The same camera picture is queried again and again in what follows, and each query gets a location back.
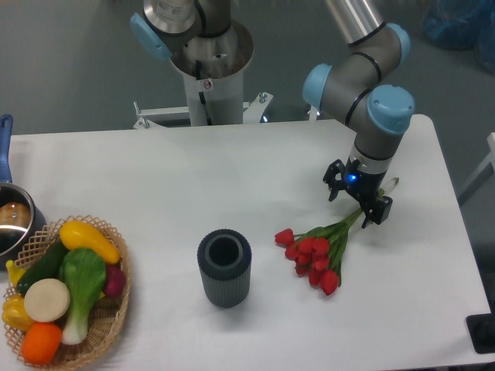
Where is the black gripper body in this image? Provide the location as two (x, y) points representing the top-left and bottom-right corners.
(342, 158), (386, 206)

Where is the green bok choy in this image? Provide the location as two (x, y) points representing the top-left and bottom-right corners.
(59, 247), (106, 345)

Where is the red tulip bouquet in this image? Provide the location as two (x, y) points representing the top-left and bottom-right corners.
(274, 177), (401, 297)

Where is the yellow squash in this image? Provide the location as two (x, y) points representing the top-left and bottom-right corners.
(59, 220), (121, 264)

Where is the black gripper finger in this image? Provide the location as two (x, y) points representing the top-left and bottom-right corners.
(323, 159), (347, 202)
(360, 196), (393, 229)

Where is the white furniture frame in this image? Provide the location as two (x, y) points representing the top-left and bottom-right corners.
(457, 132), (494, 206)

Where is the woven wicker basket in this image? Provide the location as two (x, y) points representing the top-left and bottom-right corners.
(1, 215), (131, 370)

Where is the beige round bun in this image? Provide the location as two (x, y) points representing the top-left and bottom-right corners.
(24, 278), (70, 322)

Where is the red radish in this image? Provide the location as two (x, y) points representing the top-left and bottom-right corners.
(102, 265), (126, 298)

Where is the yellow banana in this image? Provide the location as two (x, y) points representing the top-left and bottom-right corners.
(5, 260), (26, 287)

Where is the orange fruit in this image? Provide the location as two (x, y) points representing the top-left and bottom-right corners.
(21, 322), (62, 366)

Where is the blue plastic bag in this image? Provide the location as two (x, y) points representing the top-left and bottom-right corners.
(421, 1), (494, 73)

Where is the black device at table edge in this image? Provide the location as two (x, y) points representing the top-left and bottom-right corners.
(466, 314), (494, 354)

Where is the yellow bell pepper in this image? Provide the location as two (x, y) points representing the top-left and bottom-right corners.
(2, 294), (35, 332)

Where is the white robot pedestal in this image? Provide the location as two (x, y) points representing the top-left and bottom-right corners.
(130, 14), (273, 127)

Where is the blue handled saucepan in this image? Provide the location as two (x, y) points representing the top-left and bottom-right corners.
(1, 114), (46, 271)

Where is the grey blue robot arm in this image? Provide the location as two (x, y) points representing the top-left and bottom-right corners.
(130, 1), (415, 224)

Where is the dark grey ribbed vase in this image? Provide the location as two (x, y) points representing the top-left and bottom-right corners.
(196, 229), (252, 308)

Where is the dark green cucumber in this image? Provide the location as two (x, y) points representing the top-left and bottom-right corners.
(15, 240), (69, 295)

